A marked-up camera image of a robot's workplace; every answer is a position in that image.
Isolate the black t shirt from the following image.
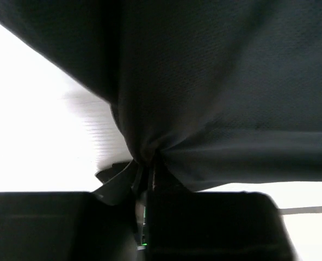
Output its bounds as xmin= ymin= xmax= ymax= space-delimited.
xmin=0 ymin=1 xmax=322 ymax=190

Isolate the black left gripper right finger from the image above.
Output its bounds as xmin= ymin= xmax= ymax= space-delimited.
xmin=146 ymin=163 xmax=298 ymax=261

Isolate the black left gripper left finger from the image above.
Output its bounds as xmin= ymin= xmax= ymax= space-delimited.
xmin=0 ymin=161 xmax=138 ymax=260

